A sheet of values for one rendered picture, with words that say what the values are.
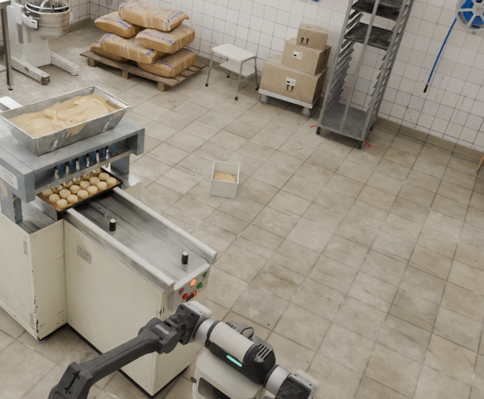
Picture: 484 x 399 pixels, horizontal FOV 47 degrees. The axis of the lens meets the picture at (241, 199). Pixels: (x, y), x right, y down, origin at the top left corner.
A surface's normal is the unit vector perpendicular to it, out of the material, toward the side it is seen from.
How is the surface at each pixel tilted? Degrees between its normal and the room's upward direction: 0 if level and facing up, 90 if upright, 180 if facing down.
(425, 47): 90
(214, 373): 0
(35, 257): 90
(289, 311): 0
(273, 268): 0
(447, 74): 90
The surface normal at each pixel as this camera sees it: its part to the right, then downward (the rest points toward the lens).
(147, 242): 0.15, -0.81
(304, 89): -0.36, 0.50
